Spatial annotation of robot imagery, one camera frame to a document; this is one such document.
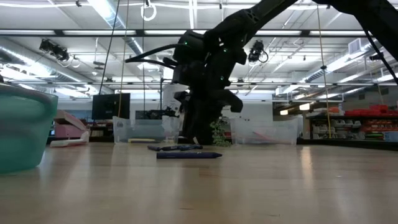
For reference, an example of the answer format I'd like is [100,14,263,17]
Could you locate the black monitor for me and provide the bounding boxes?
[91,93,131,121]

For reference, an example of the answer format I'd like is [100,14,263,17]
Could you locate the shelving with red bins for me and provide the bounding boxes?
[306,104,398,141]

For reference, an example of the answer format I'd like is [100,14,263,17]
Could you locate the white pillar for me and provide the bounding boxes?
[162,84,185,116]

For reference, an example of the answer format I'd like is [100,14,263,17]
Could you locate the clear plastic bin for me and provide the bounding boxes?
[229,116,299,147]
[113,116,182,146]

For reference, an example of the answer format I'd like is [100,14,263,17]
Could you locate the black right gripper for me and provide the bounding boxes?
[182,60,245,146]

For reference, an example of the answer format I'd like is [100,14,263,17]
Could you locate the teal plastic bin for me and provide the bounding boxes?
[0,81,59,175]

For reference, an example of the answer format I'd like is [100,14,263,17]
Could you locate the potted succulent plant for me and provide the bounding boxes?
[208,116,233,148]

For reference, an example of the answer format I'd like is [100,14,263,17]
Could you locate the pink stapler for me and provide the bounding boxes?
[51,108,90,148]

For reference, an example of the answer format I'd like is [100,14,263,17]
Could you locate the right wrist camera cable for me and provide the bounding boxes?
[124,43,187,70]

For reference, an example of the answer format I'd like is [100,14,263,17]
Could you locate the thin black hanging cable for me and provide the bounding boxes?
[142,0,146,111]

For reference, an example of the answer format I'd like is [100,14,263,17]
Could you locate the white cable ring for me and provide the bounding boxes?
[140,1,157,22]

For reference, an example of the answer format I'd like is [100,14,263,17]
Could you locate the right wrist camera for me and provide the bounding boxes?
[172,61,200,87]

